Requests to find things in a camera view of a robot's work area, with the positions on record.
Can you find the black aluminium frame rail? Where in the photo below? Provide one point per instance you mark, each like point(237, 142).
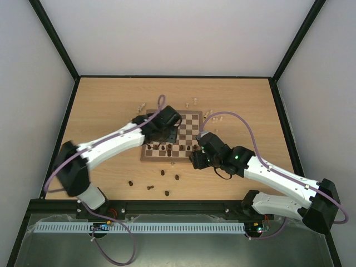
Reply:
point(122, 208)

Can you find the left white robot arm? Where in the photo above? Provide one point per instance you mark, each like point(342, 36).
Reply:
point(74, 162)

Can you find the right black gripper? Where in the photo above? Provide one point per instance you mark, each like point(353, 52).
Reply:
point(197, 160)

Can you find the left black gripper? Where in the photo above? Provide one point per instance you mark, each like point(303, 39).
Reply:
point(173, 138)

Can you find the left base circuit board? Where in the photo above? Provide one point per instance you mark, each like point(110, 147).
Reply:
point(101, 226)

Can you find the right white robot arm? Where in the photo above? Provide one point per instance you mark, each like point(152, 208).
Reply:
point(313, 203)

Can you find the wooden chessboard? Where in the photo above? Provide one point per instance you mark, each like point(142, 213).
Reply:
point(187, 131)

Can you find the white slotted cable duct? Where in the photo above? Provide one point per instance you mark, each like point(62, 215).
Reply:
point(144, 228)

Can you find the base circuit board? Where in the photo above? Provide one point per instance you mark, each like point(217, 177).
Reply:
point(257, 227)
point(101, 226)

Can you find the right base circuit board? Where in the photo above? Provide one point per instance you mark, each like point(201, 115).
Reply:
point(257, 227)

